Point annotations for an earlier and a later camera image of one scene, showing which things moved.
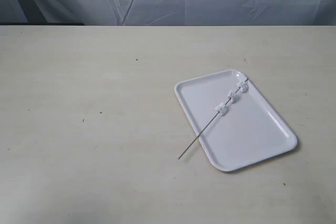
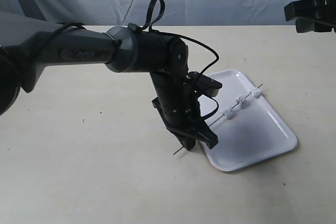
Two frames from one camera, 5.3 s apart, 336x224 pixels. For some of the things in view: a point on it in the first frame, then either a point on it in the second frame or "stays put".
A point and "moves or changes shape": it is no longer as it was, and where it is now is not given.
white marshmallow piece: [234, 97] -> [241, 99]
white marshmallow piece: [222, 108] moves or changes shape
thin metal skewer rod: [226, 104] -> [234, 106]
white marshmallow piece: [243, 86] -> [256, 93]
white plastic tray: [251, 130] stays put
